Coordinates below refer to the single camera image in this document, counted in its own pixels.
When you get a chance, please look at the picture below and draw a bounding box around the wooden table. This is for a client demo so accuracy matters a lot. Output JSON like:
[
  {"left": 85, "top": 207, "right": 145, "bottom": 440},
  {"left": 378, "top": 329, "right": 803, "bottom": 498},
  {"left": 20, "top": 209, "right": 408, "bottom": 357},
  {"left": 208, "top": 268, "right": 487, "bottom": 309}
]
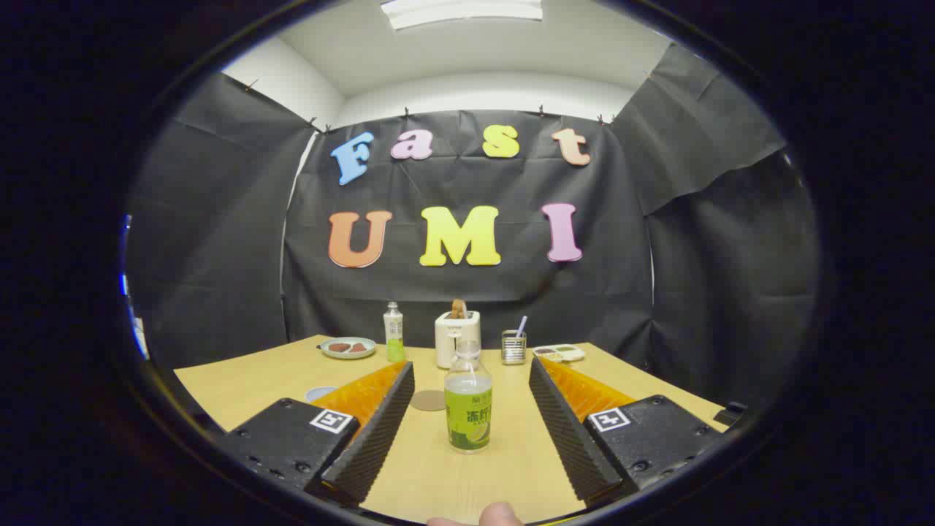
[{"left": 174, "top": 335, "right": 730, "bottom": 525}]

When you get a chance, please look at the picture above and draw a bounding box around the white divided dish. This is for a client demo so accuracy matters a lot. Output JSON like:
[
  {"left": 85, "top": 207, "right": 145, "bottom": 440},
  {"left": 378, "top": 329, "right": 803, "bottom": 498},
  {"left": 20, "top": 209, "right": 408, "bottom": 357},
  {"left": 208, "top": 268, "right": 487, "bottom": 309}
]
[{"left": 532, "top": 344, "right": 586, "bottom": 363}]

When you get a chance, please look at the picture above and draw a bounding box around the capped green label bottle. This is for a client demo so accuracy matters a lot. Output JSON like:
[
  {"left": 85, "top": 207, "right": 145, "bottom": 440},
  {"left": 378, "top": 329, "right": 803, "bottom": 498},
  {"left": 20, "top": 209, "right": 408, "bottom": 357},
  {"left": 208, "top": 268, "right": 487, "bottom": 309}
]
[{"left": 383, "top": 301, "right": 405, "bottom": 364}]

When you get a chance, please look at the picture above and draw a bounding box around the ceiling light panel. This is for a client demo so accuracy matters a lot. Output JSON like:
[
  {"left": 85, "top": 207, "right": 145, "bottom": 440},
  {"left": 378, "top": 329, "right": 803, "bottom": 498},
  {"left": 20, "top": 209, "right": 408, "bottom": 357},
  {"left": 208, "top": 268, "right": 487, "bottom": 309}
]
[{"left": 380, "top": 0, "right": 543, "bottom": 31}]

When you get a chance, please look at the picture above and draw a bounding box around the white toaster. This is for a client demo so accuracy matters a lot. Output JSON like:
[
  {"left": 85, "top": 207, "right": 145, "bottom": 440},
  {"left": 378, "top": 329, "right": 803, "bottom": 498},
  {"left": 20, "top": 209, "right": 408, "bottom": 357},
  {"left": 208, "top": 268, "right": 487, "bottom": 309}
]
[{"left": 435, "top": 310, "right": 481, "bottom": 370}]

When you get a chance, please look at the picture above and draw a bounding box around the pale green plate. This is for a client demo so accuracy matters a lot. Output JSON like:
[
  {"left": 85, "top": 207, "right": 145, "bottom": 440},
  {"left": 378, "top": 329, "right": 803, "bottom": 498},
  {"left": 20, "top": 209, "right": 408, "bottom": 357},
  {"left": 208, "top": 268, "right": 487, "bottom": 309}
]
[{"left": 320, "top": 337, "right": 377, "bottom": 360}]

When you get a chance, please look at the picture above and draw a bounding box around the green label juice bottle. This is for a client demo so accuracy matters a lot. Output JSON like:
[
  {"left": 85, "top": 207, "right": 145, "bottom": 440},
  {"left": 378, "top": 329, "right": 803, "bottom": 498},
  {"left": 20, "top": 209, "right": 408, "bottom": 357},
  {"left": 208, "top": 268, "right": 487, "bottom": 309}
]
[{"left": 444, "top": 340, "right": 494, "bottom": 454}]

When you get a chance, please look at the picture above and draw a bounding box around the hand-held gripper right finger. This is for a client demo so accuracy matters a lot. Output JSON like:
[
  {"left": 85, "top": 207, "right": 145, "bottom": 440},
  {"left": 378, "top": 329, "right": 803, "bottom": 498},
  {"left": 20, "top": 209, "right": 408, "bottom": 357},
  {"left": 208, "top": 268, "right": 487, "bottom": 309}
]
[{"left": 528, "top": 356, "right": 725, "bottom": 508}]

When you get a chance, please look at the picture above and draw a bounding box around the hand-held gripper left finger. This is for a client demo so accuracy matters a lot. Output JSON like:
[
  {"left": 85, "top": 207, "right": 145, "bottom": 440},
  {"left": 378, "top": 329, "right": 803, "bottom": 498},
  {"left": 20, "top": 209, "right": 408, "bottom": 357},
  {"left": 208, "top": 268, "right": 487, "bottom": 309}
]
[{"left": 215, "top": 360, "right": 416, "bottom": 508}]

